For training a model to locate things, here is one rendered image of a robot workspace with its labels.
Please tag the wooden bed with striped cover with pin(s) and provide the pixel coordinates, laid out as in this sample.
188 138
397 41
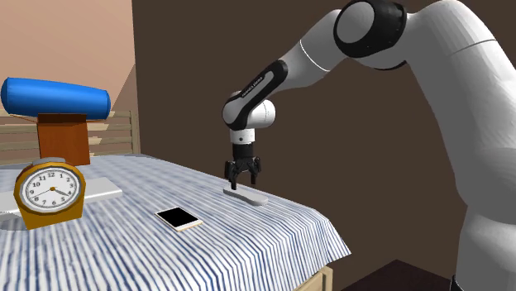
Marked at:
181 258

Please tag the brown box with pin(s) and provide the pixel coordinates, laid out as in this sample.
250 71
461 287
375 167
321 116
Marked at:
64 139

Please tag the yellow analogue clock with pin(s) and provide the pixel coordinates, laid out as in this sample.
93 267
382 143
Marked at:
50 192

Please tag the blue bolster pillow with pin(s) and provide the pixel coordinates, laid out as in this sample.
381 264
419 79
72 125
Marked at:
54 98

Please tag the grey remote control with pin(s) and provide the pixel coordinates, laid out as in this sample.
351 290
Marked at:
246 196

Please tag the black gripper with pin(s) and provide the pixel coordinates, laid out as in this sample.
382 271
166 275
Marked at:
243 152

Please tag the white phone with black screen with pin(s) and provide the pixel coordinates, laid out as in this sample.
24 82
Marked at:
178 218

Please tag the white flat slab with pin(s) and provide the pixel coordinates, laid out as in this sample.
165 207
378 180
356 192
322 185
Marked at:
100 189

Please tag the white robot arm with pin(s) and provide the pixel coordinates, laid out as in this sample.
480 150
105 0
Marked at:
463 100

